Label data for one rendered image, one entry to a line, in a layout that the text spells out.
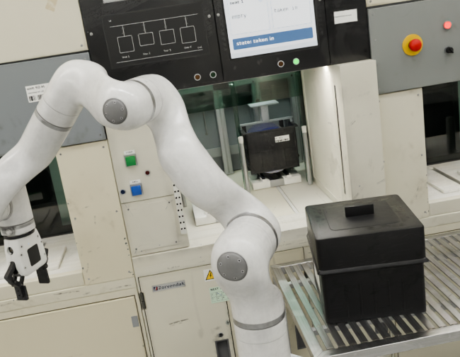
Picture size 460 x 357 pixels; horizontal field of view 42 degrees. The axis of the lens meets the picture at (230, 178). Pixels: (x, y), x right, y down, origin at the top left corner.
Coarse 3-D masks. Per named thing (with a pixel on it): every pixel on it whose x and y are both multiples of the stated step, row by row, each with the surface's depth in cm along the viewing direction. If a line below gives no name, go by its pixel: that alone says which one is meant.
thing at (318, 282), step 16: (352, 272) 160; (368, 272) 161; (384, 272) 160; (400, 272) 160; (416, 272) 160; (320, 288) 170; (336, 288) 162; (352, 288) 162; (368, 288) 162; (384, 288) 162; (400, 288) 162; (416, 288) 162; (336, 304) 163; (352, 304) 163; (368, 304) 163; (384, 304) 163; (400, 304) 163; (416, 304) 163; (336, 320) 165; (352, 320) 164
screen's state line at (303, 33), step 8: (280, 32) 190; (288, 32) 190; (296, 32) 190; (304, 32) 191; (312, 32) 191; (240, 40) 189; (248, 40) 189; (256, 40) 190; (264, 40) 190; (272, 40) 190; (280, 40) 191; (288, 40) 191; (240, 48) 190
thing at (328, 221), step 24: (312, 216) 175; (336, 216) 172; (360, 216) 169; (384, 216) 167; (408, 216) 164; (312, 240) 169; (336, 240) 158; (360, 240) 158; (384, 240) 157; (408, 240) 157; (336, 264) 159; (360, 264) 159; (384, 264) 159
